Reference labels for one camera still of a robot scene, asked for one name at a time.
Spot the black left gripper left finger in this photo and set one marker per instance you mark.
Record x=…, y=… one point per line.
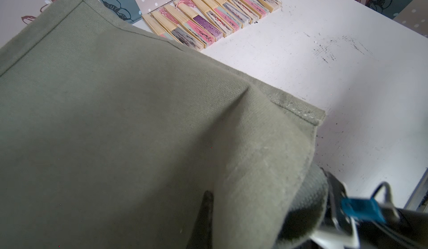
x=201, y=236

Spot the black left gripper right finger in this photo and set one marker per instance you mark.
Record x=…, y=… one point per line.
x=306, y=212

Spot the green canvas tote bag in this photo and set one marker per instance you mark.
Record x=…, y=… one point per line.
x=111, y=135

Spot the pink wooden folding fan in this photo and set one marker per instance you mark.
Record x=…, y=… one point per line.
x=157, y=28

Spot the pink striped folding fan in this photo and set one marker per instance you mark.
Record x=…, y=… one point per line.
x=224, y=14

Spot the grey pink folding fan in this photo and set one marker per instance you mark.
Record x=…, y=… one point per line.
x=241, y=16

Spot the black grey wooden folding fan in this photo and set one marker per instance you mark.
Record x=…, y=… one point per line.
x=182, y=35

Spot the red blossom white folding fan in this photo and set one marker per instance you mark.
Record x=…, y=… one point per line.
x=214, y=18

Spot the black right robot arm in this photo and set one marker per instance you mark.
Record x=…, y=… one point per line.
x=410, y=231

